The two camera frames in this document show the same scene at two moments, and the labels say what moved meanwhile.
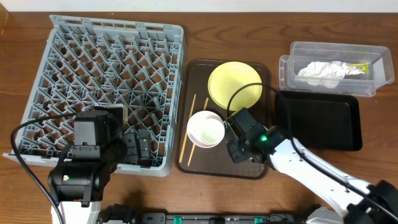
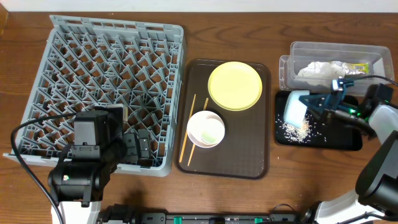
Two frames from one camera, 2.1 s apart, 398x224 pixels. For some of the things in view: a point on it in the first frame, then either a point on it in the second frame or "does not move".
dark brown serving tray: (194, 95) does not move
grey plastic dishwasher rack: (84, 62) does not move
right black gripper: (236, 157) -> (327, 101)
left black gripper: (137, 146) does not move
